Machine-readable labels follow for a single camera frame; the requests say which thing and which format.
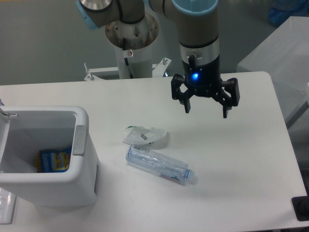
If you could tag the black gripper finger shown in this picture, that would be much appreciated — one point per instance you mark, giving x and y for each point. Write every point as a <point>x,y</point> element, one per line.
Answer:
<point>183,97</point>
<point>227,94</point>

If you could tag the black device at table edge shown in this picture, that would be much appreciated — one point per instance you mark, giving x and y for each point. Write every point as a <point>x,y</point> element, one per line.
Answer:
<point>301,207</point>

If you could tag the blue bag in background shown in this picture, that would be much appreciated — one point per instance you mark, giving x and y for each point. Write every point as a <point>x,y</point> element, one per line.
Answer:
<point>281,10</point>

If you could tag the clear plastic sheet holder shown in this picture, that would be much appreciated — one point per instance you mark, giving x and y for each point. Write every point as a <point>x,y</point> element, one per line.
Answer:
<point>7,204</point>

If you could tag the white plastic wrapper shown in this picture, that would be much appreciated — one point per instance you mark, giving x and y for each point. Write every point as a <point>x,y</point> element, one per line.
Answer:
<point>138,135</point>

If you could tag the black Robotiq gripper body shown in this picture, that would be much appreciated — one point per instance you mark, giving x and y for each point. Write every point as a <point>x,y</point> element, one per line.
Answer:
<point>203,80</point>

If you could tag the blue yellow snack packet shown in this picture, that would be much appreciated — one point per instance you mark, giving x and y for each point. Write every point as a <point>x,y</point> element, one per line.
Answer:
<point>54,160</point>

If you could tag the clear crushed plastic bottle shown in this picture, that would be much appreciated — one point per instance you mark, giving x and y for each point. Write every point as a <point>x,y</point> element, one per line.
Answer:
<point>159,164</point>

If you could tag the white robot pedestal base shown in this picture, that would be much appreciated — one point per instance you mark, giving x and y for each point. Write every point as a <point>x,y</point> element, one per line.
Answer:
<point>133,50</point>

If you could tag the white trash can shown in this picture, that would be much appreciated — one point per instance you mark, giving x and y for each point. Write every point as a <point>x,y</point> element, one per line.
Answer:
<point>26,130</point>

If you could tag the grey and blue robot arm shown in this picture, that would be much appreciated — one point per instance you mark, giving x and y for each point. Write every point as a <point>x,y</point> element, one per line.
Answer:
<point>196,22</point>

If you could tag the white covered side table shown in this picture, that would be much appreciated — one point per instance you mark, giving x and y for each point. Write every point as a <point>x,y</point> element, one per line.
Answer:
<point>284,55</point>

